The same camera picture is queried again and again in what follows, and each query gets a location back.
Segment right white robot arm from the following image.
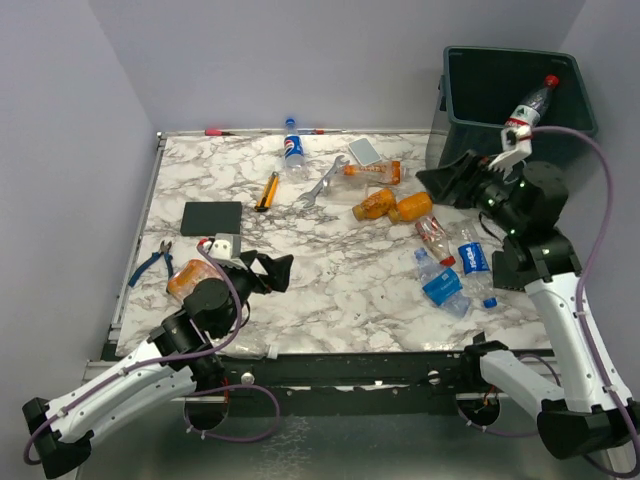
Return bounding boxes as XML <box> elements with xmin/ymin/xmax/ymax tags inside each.
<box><xmin>416</xmin><ymin>151</ymin><xmax>639</xmax><ymax>459</ymax></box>

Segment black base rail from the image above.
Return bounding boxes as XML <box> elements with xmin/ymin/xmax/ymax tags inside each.
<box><xmin>222</xmin><ymin>351</ymin><xmax>490</xmax><ymax>416</ymax></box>

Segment plain orange juice bottle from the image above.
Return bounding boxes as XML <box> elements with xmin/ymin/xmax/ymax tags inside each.
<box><xmin>388</xmin><ymin>192</ymin><xmax>433</xmax><ymax>224</ymax></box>

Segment large orange drink bottle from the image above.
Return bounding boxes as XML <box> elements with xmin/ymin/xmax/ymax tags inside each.
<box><xmin>167</xmin><ymin>259</ymin><xmax>222</xmax><ymax>303</ymax></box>

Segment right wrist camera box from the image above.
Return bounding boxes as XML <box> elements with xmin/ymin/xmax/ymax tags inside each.
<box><xmin>487</xmin><ymin>125</ymin><xmax>533</xmax><ymax>178</ymax></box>

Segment crushed orange label bottle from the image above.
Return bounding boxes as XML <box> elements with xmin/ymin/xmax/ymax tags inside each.
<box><xmin>340</xmin><ymin>161</ymin><xmax>407</xmax><ymax>185</ymax></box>

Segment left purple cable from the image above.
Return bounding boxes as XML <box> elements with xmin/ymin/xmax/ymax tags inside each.
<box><xmin>23</xmin><ymin>238</ymin><xmax>282</xmax><ymax>466</ymax></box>

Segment black foam pad left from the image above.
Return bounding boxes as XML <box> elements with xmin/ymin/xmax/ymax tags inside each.
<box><xmin>180</xmin><ymin>201</ymin><xmax>243</xmax><ymax>237</ymax></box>

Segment clear crushed bottle front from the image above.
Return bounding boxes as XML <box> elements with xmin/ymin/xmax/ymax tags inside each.
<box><xmin>224</xmin><ymin>335</ymin><xmax>279</xmax><ymax>360</ymax></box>

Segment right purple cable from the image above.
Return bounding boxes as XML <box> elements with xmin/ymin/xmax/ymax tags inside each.
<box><xmin>464</xmin><ymin>125</ymin><xmax>640</xmax><ymax>476</ymax></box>

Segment yellow utility knife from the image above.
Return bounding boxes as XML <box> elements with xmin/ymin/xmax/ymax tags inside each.
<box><xmin>254</xmin><ymin>171</ymin><xmax>279</xmax><ymax>213</ymax></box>

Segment orange juice bottle patterned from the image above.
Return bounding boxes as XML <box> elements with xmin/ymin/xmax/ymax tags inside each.
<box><xmin>352</xmin><ymin>188</ymin><xmax>396</xmax><ymax>221</ymax></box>

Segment light blue label bottle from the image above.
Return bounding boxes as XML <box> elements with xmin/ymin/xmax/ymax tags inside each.
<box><xmin>414</xmin><ymin>248</ymin><xmax>471</xmax><ymax>319</ymax></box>

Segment small red label bottle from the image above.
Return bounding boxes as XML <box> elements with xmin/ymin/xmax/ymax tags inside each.
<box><xmin>415</xmin><ymin>214</ymin><xmax>456</xmax><ymax>267</ymax></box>

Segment white power bank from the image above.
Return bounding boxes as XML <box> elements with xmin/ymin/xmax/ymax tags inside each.
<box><xmin>348</xmin><ymin>138</ymin><xmax>381</xmax><ymax>166</ymax></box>

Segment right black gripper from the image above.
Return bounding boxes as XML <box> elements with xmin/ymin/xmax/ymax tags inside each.
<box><xmin>417</xmin><ymin>148</ymin><xmax>526</xmax><ymax>233</ymax></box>

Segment upright Pepsi bottle far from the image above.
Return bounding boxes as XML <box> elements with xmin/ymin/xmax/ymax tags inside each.
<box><xmin>283</xmin><ymin>118</ymin><xmax>308</xmax><ymax>180</ymax></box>

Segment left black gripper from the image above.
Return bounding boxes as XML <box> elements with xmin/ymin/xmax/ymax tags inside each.
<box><xmin>217</xmin><ymin>250</ymin><xmax>293</xmax><ymax>338</ymax></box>

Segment dark green plastic bin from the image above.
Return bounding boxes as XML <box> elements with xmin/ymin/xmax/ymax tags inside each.
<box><xmin>425</xmin><ymin>46</ymin><xmax>598</xmax><ymax>169</ymax></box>

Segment purple cable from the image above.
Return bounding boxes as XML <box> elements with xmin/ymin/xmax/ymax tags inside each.
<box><xmin>23</xmin><ymin>238</ymin><xmax>282</xmax><ymax>466</ymax></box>
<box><xmin>464</xmin><ymin>125</ymin><xmax>640</xmax><ymax>476</ymax></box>

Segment blue handled pliers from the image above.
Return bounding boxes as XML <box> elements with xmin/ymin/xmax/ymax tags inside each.
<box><xmin>127</xmin><ymin>239</ymin><xmax>175</xmax><ymax>294</ymax></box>

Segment black foam pad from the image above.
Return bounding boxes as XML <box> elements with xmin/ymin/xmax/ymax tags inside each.
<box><xmin>492</xmin><ymin>251</ymin><xmax>524</xmax><ymax>292</ymax></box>
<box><xmin>180</xmin><ymin>201</ymin><xmax>243</xmax><ymax>237</ymax></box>

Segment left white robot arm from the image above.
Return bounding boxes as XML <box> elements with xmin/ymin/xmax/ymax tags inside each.
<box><xmin>22</xmin><ymin>238</ymin><xmax>294</xmax><ymax>479</ymax></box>

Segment silver wrench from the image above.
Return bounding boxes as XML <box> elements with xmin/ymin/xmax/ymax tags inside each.
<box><xmin>298</xmin><ymin>155</ymin><xmax>349</xmax><ymax>209</ymax></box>

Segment Pepsi bottle right side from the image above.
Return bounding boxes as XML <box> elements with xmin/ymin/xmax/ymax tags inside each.
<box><xmin>458</xmin><ymin>220</ymin><xmax>498</xmax><ymax>309</ymax></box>

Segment black foam pad right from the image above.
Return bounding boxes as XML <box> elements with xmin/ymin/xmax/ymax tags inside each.
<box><xmin>492</xmin><ymin>251</ymin><xmax>524</xmax><ymax>292</ymax></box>

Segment red label water bottle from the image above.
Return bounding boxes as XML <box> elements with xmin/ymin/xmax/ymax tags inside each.
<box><xmin>505</xmin><ymin>74</ymin><xmax>559</xmax><ymax>127</ymax></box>

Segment red marker pen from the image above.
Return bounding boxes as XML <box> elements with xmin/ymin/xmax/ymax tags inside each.
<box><xmin>203</xmin><ymin>129</ymin><xmax>236</xmax><ymax>137</ymax></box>

